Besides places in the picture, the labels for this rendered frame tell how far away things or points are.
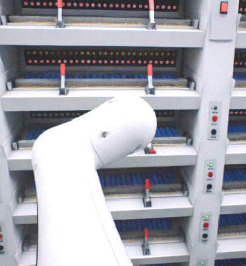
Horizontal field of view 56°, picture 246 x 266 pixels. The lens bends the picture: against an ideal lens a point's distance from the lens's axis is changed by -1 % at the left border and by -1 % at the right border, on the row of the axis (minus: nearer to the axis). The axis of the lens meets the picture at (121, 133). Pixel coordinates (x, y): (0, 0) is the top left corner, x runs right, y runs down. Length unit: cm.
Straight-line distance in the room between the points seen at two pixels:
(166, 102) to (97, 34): 29
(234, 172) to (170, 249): 39
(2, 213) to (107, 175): 37
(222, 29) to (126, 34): 28
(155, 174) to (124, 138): 57
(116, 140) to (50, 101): 38
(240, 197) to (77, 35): 78
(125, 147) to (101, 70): 52
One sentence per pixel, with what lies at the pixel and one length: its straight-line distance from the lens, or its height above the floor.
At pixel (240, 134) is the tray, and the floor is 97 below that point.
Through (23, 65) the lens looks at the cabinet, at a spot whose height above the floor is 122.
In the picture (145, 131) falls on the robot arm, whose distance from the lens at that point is 39.
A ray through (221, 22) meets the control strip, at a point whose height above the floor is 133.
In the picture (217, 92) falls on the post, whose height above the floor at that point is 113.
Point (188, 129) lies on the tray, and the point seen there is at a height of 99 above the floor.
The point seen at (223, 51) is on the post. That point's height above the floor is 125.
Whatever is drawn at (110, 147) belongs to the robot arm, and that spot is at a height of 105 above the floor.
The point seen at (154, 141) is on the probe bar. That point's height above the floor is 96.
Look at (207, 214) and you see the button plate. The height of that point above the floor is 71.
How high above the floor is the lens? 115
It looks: 12 degrees down
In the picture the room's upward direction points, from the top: straight up
